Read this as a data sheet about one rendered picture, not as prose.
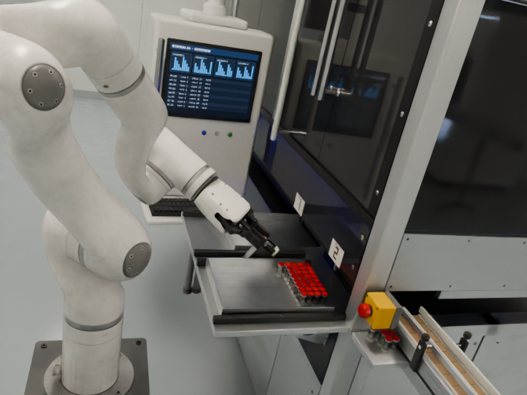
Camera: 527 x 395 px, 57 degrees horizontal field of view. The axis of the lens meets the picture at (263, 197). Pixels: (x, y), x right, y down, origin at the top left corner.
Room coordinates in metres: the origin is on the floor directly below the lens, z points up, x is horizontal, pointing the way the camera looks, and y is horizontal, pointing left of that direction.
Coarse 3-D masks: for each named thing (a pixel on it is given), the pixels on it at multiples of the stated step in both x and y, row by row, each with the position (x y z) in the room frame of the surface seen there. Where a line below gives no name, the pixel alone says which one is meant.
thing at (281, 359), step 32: (448, 320) 1.30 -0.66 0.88; (480, 320) 1.34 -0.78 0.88; (512, 320) 1.39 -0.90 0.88; (256, 352) 1.71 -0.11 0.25; (288, 352) 1.45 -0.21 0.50; (480, 352) 1.33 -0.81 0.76; (512, 352) 1.39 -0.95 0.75; (256, 384) 1.63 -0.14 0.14; (288, 384) 1.39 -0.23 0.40; (320, 384) 1.21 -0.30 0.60; (352, 384) 1.17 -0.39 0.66; (384, 384) 1.22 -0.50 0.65; (512, 384) 1.42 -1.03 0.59
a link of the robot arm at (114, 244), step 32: (0, 32) 0.61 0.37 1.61; (0, 64) 0.56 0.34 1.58; (32, 64) 0.57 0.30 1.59; (0, 96) 0.55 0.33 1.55; (32, 96) 0.56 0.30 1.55; (64, 96) 0.60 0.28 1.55; (32, 128) 0.57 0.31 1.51; (64, 128) 0.66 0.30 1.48; (32, 160) 0.63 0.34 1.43; (64, 160) 0.67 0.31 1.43; (64, 192) 0.68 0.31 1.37; (96, 192) 0.73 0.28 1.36; (64, 224) 0.69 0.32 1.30; (96, 224) 0.71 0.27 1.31; (128, 224) 0.75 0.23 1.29; (96, 256) 0.70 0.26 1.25; (128, 256) 0.73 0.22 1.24
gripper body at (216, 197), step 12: (216, 180) 0.97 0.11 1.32; (204, 192) 0.92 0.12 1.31; (216, 192) 0.93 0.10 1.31; (228, 192) 0.96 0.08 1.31; (204, 204) 0.91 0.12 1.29; (216, 204) 0.90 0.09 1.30; (228, 204) 0.92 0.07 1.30; (240, 204) 0.95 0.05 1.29; (216, 216) 0.91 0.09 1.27; (228, 216) 0.89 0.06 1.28; (240, 216) 0.91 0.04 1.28
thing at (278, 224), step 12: (264, 216) 1.74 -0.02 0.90; (276, 216) 1.75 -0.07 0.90; (288, 216) 1.77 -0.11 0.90; (276, 228) 1.69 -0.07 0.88; (288, 228) 1.71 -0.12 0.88; (300, 228) 1.73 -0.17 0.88; (228, 240) 1.51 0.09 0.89; (240, 240) 1.53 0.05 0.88; (276, 240) 1.59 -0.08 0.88; (288, 240) 1.61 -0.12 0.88; (300, 240) 1.63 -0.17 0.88; (312, 240) 1.65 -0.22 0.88; (312, 252) 1.54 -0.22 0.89
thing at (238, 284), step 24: (216, 264) 1.33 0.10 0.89; (240, 264) 1.35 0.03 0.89; (264, 264) 1.38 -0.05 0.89; (216, 288) 1.16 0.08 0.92; (240, 288) 1.23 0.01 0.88; (264, 288) 1.26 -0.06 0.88; (288, 288) 1.29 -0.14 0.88; (240, 312) 1.09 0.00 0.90; (264, 312) 1.12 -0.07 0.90; (288, 312) 1.14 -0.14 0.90; (312, 312) 1.17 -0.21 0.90
